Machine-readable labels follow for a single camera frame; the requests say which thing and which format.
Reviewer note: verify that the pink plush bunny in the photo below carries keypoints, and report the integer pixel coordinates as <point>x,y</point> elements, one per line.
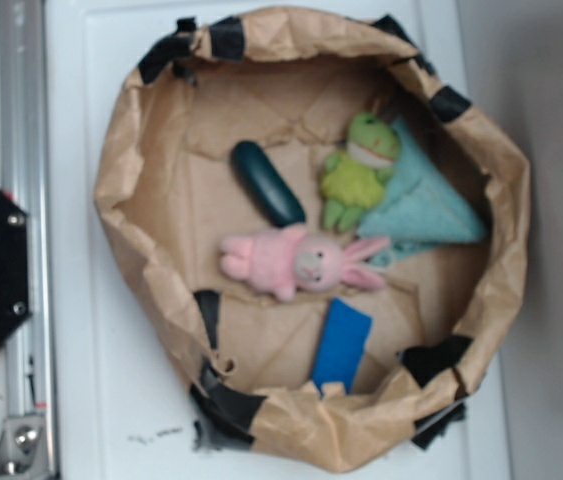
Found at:
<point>283,261</point>

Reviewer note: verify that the brown paper bin with tape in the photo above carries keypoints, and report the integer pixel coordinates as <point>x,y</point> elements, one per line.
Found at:
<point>291,79</point>

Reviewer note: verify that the dark teal oval case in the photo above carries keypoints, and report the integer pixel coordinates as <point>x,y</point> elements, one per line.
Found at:
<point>265,186</point>

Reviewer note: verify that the green plush frog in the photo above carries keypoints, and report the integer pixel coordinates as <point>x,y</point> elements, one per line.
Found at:
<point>355,176</point>

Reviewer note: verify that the blue rectangular sponge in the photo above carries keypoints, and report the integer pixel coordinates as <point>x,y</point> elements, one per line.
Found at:
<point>341,346</point>

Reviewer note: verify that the light teal folded cloth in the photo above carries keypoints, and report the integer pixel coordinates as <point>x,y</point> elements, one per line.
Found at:
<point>420,209</point>

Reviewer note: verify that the aluminium frame rail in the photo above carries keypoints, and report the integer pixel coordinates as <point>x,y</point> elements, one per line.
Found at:
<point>28,444</point>

